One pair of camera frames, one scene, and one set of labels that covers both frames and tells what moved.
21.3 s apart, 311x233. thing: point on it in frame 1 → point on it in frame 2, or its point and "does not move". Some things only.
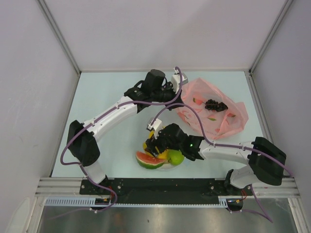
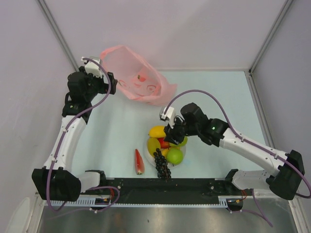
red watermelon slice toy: x=147 y=161 → x=139 y=165
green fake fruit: x=175 y=157 does not move
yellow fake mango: x=164 y=155 does not move
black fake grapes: x=213 y=105 → x=161 y=162
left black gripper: x=173 y=94 → x=104 y=87
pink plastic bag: x=221 y=117 → x=138 y=78
